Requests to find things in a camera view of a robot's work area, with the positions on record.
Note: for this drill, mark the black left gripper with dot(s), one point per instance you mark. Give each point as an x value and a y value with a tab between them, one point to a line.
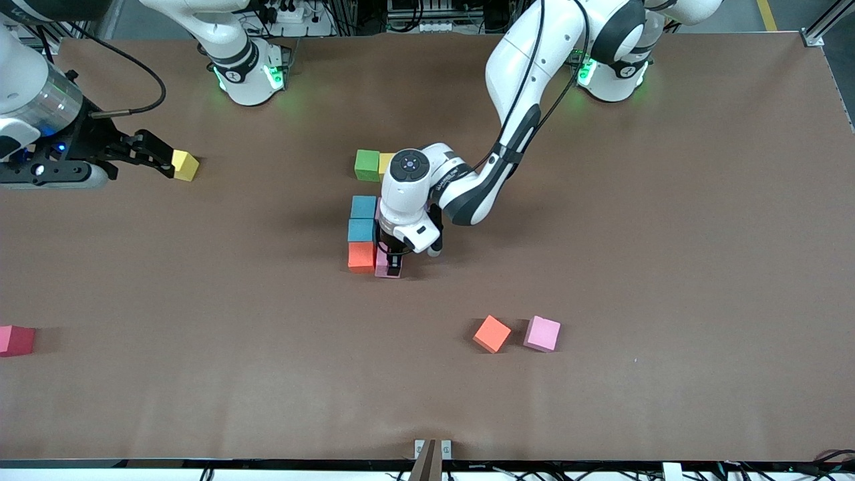
389	250

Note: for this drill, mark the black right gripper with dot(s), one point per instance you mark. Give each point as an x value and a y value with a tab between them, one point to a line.
92	142

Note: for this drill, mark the orange foam cube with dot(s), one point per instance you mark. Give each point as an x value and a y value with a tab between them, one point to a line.
491	333
361	256

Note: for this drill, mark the blue foam cube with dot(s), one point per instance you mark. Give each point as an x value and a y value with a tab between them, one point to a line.
364	207
361	230

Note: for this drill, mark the yellow foam cube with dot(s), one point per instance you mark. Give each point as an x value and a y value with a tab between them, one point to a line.
384	164
186	166

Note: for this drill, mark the green foam cube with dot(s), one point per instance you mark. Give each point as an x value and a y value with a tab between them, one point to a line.
366	165

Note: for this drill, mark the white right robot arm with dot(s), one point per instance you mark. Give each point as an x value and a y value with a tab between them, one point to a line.
240	40

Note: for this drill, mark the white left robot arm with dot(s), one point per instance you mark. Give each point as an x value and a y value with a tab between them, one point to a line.
507	80

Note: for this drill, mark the tan vertical strut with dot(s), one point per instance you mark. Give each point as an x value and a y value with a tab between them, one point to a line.
425	464

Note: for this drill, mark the white power strip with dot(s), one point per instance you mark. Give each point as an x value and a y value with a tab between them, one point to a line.
294	13

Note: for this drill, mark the red foam cube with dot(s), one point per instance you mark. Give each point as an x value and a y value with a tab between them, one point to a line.
15	340

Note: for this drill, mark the aluminium frame rail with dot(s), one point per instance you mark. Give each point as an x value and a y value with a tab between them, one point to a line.
831	17
100	17

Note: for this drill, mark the small metal table bracket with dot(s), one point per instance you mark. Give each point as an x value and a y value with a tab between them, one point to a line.
419	449

